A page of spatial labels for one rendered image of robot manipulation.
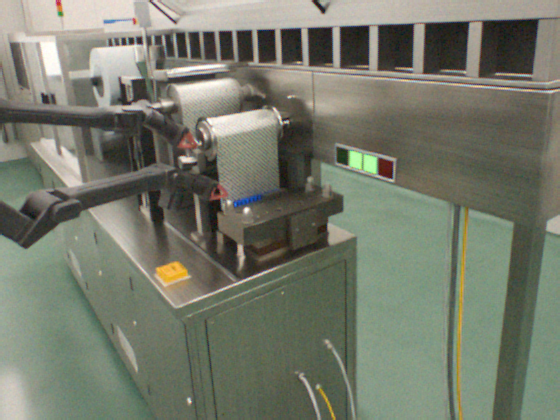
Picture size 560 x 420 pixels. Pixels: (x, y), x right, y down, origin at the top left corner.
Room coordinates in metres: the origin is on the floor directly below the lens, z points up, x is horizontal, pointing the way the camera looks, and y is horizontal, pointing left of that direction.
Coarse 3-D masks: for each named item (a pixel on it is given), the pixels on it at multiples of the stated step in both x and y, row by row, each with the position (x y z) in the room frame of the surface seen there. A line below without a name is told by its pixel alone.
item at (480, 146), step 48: (288, 96) 1.62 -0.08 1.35; (336, 96) 1.44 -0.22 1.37; (384, 96) 1.28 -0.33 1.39; (432, 96) 1.15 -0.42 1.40; (480, 96) 1.04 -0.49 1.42; (528, 96) 0.95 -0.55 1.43; (288, 144) 1.67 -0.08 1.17; (384, 144) 1.28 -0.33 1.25; (432, 144) 1.14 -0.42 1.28; (480, 144) 1.03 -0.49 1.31; (528, 144) 0.94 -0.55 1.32; (432, 192) 1.14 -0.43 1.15; (480, 192) 1.03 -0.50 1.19; (528, 192) 0.93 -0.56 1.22
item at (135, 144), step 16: (128, 80) 1.69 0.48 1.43; (144, 80) 1.67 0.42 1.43; (128, 96) 1.74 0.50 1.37; (144, 96) 1.66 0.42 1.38; (144, 128) 1.65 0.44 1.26; (128, 144) 1.77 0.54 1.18; (144, 144) 1.65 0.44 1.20; (144, 160) 1.65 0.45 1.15; (144, 192) 1.74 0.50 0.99; (160, 192) 1.67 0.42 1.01; (144, 208) 1.73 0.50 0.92; (160, 208) 1.66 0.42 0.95
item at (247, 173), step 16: (272, 144) 1.55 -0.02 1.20; (224, 160) 1.45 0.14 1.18; (240, 160) 1.48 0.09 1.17; (256, 160) 1.52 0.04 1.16; (272, 160) 1.55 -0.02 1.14; (224, 176) 1.45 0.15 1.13; (240, 176) 1.48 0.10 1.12; (256, 176) 1.51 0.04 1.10; (272, 176) 1.55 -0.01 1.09; (240, 192) 1.48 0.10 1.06; (256, 192) 1.51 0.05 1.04
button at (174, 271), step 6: (174, 264) 1.25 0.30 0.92; (180, 264) 1.25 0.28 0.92; (156, 270) 1.23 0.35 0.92; (162, 270) 1.22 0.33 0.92; (168, 270) 1.22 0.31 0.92; (174, 270) 1.22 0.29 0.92; (180, 270) 1.21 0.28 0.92; (186, 270) 1.22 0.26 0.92; (162, 276) 1.20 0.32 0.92; (168, 276) 1.19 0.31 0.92; (174, 276) 1.20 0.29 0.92; (180, 276) 1.21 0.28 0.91; (168, 282) 1.18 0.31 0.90
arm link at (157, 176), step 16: (128, 176) 1.18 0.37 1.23; (144, 176) 1.21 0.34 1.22; (160, 176) 1.25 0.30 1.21; (32, 192) 1.01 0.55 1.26; (48, 192) 1.03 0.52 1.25; (64, 192) 1.02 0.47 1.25; (80, 192) 1.04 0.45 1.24; (96, 192) 1.07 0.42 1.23; (112, 192) 1.11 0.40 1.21; (128, 192) 1.16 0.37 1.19; (64, 208) 0.96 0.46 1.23; (80, 208) 1.00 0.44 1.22
